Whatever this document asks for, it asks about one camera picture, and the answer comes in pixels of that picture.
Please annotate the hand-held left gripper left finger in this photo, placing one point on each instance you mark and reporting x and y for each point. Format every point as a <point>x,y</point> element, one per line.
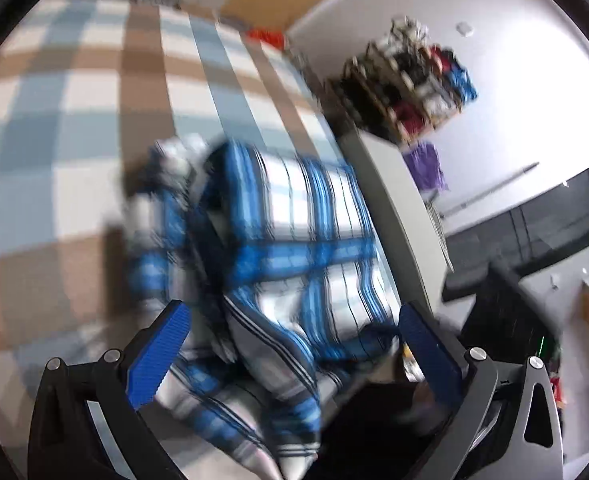
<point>159,355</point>

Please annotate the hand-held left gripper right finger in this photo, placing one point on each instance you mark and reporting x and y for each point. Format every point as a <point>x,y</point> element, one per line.
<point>429,360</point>

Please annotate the blue plaid shirt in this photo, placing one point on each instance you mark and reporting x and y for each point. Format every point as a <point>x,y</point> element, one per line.
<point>294,240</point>

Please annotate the wooden shelf with clothes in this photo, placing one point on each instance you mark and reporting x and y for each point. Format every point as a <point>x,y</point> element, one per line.
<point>419,85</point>

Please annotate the dark cloth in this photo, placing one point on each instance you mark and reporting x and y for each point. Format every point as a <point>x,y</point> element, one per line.
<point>369,430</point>

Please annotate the black chair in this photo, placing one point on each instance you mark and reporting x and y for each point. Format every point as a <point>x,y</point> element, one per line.
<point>514,310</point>

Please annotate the metal rod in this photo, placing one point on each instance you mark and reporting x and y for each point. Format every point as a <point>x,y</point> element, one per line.
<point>494,185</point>

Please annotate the purple cloth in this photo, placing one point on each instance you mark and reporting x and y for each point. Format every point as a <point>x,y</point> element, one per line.
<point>424,167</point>

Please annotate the wooden shoe rack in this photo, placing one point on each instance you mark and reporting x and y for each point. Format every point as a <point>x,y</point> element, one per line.
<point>374,95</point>

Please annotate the orange plastic bag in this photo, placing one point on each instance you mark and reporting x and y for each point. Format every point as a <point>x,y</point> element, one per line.
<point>267,39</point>

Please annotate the dark wall cabinet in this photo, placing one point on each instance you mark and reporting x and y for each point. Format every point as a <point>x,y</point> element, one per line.
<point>534,225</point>

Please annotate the white light switch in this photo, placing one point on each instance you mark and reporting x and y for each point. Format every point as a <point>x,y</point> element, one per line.
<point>465,28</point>

